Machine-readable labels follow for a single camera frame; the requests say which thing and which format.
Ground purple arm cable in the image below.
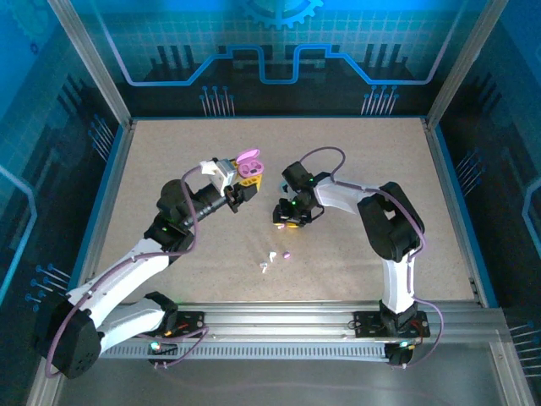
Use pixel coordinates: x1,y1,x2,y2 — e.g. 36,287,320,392
44,164,209,378
298,146,445,369

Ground grey slotted cable duct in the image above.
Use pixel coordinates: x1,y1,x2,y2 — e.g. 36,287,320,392
99,341,401,361

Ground aluminium lower frame rail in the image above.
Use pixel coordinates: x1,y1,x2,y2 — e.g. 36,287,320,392
24,371,68,406
489,340,537,406

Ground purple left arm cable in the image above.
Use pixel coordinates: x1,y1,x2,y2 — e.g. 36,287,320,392
44,164,209,378

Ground black controller box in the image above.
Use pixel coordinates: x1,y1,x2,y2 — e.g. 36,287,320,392
385,341,418,367
146,340,179,368

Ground purple earbud charging case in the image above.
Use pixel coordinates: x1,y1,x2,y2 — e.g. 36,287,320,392
234,147,266,178

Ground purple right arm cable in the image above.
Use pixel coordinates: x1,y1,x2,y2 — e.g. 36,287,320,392
298,146,445,369

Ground aluminium base beam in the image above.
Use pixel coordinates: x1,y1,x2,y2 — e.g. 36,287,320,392
99,300,508,344

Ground aluminium frame post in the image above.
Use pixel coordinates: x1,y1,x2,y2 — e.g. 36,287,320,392
425,0,509,129
46,0,135,128

